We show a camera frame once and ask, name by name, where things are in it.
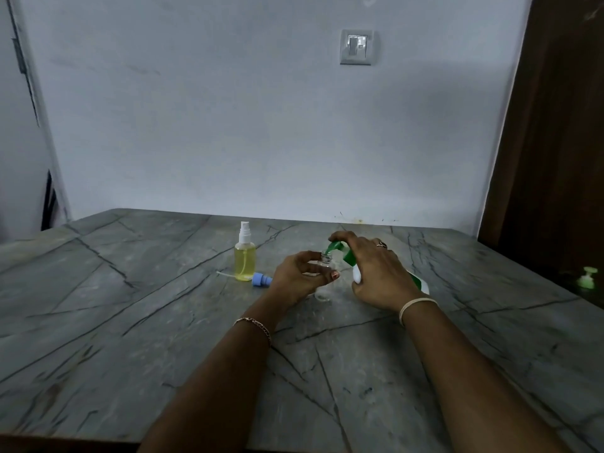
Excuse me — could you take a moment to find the person's right hand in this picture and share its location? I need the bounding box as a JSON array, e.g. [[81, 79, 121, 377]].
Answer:
[[328, 231, 424, 314]]

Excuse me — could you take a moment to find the person's left hand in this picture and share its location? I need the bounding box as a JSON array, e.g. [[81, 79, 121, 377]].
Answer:
[[268, 251, 341, 313]]

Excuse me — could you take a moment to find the small clear glass bottle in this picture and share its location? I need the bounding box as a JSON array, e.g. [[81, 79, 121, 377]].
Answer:
[[309, 250, 338, 303]]

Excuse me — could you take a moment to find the white green pump bottle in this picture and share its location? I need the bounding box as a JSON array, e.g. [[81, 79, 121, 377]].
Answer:
[[328, 240, 430, 296]]

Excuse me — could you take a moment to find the person's right forearm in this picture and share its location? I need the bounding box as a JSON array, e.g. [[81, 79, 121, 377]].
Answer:
[[400, 299, 574, 453]]

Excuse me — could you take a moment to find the person's left forearm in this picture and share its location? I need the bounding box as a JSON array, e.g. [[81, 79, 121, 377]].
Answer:
[[138, 297, 275, 453]]

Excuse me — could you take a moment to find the pale wrist bangle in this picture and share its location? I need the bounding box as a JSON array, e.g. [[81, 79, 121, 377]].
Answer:
[[399, 297, 439, 327]]

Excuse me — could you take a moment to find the blue spray cap with tube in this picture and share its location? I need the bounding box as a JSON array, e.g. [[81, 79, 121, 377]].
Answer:
[[216, 271, 275, 288]]

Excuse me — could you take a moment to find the yellow liquid spray bottle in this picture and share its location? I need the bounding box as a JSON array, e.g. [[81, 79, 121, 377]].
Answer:
[[234, 221, 257, 282]]

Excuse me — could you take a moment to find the brown wooden door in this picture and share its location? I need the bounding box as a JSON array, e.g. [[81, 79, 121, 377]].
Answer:
[[478, 0, 604, 309]]

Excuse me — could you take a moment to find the gold chain bracelet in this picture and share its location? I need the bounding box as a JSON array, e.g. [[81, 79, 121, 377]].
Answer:
[[233, 317, 272, 345]]

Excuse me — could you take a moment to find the white wall light switch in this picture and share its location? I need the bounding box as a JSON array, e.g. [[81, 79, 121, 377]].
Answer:
[[339, 28, 374, 66]]

